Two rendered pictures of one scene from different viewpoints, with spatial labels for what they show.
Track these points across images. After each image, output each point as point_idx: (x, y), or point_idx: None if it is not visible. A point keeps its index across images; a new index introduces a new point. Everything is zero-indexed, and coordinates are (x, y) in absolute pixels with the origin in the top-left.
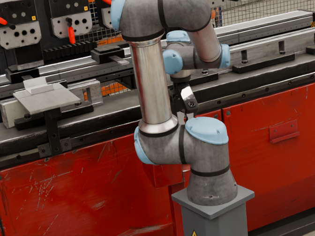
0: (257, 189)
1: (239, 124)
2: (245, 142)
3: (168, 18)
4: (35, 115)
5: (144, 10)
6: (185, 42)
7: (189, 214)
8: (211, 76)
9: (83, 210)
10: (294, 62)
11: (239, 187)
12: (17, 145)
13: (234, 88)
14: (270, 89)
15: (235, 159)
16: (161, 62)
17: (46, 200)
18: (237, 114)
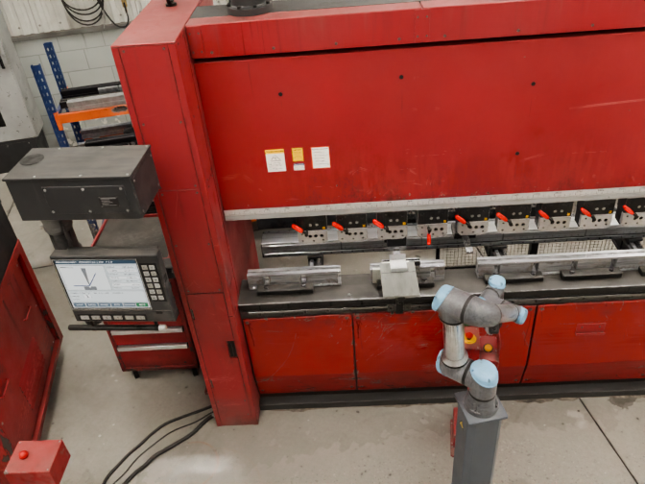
0: (554, 360)
1: (550, 317)
2: (552, 329)
3: (465, 323)
4: None
5: (451, 313)
6: (500, 289)
7: (461, 411)
8: (537, 278)
9: (411, 346)
10: (617, 282)
11: (501, 406)
12: (373, 302)
13: (552, 294)
14: (586, 300)
15: (539, 339)
16: (461, 333)
17: (386, 335)
18: (550, 311)
